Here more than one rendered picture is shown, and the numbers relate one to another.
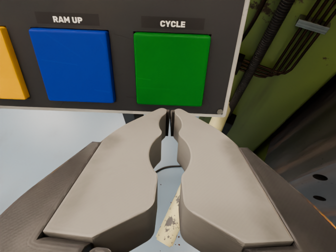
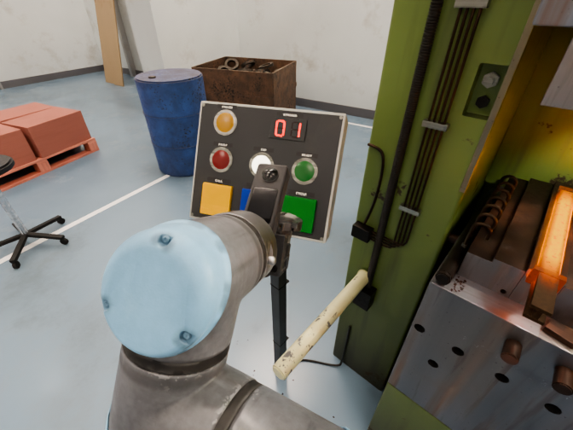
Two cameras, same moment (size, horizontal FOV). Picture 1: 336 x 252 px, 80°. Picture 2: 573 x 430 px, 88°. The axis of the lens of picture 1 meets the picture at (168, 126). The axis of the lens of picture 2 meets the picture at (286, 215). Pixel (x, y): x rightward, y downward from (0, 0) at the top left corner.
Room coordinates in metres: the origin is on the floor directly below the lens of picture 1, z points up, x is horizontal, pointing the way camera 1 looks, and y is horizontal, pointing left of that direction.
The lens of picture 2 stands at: (-0.36, -0.13, 1.40)
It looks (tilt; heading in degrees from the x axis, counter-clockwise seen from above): 36 degrees down; 17
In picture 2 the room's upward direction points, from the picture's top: straight up
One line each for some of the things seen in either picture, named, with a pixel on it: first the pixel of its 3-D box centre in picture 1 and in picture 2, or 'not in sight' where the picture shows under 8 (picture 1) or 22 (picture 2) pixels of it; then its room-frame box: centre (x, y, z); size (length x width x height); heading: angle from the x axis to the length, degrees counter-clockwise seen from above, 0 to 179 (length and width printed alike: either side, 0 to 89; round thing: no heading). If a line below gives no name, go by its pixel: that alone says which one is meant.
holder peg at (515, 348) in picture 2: not in sight; (511, 351); (0.04, -0.44, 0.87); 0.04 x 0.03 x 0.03; 155
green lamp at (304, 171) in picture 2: not in sight; (304, 171); (0.20, 0.00, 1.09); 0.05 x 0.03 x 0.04; 65
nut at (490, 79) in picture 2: not in sight; (485, 90); (0.35, -0.33, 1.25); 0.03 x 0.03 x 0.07; 65
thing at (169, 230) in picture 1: (199, 162); (327, 317); (0.19, -0.09, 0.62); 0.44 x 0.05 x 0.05; 155
